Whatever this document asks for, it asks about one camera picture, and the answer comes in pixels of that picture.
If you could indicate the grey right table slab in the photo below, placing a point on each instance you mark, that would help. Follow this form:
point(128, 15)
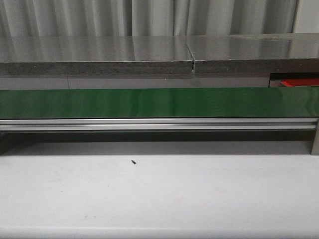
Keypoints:
point(263, 53)

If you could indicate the grey table slab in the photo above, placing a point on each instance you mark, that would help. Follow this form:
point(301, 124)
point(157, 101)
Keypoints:
point(263, 53)
point(80, 55)

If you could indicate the green conveyor belt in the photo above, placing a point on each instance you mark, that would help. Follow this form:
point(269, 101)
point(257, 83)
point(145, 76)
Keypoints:
point(160, 103)

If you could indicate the red plastic tray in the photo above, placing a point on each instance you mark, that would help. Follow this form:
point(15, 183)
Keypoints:
point(300, 82)

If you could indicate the grey left table slab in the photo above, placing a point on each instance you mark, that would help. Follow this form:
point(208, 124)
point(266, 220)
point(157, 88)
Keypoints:
point(80, 55)

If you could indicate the right conveyor support leg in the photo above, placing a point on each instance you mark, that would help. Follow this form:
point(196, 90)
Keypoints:
point(315, 146)

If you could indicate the grey pleated curtain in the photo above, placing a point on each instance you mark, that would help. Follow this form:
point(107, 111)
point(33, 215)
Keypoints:
point(145, 17)

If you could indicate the aluminium conveyor frame rail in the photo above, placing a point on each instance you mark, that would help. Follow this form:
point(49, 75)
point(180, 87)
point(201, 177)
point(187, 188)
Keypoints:
point(158, 124)

